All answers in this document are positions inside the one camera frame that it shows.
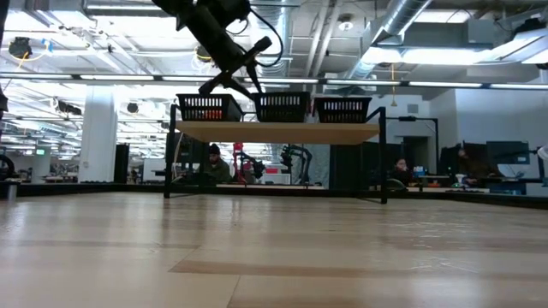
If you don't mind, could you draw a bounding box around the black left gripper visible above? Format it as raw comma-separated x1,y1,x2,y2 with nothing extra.
183,3,265,102

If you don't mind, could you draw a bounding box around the black slotted plastic basket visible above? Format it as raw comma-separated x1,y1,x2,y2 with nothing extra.
313,96,373,124
252,91,312,124
176,92,244,123

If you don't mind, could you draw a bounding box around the office desk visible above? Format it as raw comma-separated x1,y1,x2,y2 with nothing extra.
406,173,545,196

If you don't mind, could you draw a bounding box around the black ceiling device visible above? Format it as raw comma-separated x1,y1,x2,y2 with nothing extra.
8,36,33,60
194,42,215,63

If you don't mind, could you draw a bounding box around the person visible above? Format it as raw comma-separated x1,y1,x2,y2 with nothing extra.
391,157,414,187
456,147,502,185
204,143,235,185

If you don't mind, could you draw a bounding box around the tall black panel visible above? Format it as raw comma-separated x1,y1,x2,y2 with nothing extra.
113,143,130,184

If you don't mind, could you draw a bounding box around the white pillar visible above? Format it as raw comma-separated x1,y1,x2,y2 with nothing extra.
79,92,120,184

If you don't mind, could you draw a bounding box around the thin black metal stand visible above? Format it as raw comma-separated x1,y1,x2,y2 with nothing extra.
387,115,440,172

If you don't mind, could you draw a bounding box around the long light bar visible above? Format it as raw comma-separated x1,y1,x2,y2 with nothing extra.
0,72,548,90

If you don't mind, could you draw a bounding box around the black curved bar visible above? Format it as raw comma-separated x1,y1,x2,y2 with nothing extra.
0,153,16,181

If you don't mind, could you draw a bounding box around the dark desktop monitor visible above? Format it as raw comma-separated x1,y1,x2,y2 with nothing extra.
486,140,531,166

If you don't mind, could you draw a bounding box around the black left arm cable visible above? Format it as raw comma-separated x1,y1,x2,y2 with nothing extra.
226,8,284,68

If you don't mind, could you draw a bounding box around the silver round air duct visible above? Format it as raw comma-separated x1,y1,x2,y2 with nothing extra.
246,0,293,93
345,0,433,81

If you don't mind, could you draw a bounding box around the orange hanging cord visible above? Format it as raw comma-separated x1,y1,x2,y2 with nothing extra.
389,62,398,108

